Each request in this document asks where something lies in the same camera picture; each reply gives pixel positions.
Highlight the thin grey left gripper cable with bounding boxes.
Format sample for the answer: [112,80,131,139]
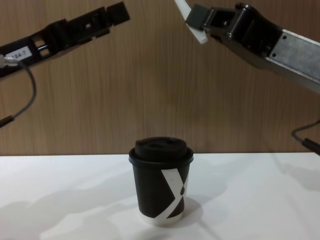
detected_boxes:
[0,55,38,129]

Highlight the black paper cup white print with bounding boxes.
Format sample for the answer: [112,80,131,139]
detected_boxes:
[131,162,191,221]

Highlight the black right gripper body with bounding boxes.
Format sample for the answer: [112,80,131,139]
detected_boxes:
[224,1,284,70]

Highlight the thin grey right gripper cable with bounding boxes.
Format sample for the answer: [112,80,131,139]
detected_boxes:
[291,119,320,156]

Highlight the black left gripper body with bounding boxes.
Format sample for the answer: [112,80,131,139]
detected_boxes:
[0,19,74,79]

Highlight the thin grey gripper cable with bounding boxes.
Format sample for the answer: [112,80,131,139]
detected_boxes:
[0,55,38,129]
[291,119,320,156]

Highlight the white curved plastic piece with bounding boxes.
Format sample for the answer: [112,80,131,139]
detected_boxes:
[173,0,209,45]

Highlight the black plastic cup lid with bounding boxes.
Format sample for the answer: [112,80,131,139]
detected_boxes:
[128,136,195,168]

